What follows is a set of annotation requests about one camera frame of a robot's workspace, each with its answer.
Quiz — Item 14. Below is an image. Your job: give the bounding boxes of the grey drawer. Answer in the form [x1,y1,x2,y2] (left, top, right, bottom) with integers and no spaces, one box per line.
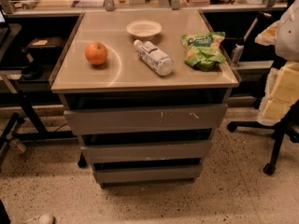
[80,140,212,163]
[93,164,203,184]
[64,104,227,135]

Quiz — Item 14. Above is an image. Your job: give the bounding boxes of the grey drawer cabinet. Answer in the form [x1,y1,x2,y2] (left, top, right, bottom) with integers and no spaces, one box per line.
[49,8,242,189]

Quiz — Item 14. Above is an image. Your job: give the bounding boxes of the grey top drawer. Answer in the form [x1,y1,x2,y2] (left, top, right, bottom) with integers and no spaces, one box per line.
[64,104,227,135]

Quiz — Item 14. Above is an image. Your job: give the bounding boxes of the grey bottom drawer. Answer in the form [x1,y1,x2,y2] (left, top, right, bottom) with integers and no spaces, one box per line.
[93,164,203,184]

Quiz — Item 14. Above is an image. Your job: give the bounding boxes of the clear plastic water bottle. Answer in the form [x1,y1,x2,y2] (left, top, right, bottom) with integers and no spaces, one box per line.
[134,40,174,77]

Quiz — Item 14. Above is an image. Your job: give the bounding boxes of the orange apple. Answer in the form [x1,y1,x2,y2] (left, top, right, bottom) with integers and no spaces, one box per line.
[85,42,107,65]

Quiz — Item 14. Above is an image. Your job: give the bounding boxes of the green snack bag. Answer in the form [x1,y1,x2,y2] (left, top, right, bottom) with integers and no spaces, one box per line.
[181,32,226,72]

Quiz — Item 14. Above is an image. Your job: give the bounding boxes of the white bowl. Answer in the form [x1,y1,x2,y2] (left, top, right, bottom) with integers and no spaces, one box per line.
[126,20,162,40]

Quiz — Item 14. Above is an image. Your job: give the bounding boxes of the white spray bottle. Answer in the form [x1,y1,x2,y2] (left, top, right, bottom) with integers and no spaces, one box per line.
[232,38,244,65]

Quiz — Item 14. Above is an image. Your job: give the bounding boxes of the black box with label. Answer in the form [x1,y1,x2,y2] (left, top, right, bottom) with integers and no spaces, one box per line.
[26,36,64,55]

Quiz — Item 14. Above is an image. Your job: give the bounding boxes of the dark round object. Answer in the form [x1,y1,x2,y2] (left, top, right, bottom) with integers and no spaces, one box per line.
[21,64,43,80]

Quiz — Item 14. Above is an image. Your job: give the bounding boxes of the black office chair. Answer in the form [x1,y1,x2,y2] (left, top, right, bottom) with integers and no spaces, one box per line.
[227,101,299,175]

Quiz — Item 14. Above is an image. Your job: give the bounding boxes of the plastic bottle on floor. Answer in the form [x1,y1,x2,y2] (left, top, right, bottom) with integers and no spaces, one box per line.
[7,133,26,155]

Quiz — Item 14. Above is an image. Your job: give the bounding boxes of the black desk frame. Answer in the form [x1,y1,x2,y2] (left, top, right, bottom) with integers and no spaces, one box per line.
[0,22,78,166]

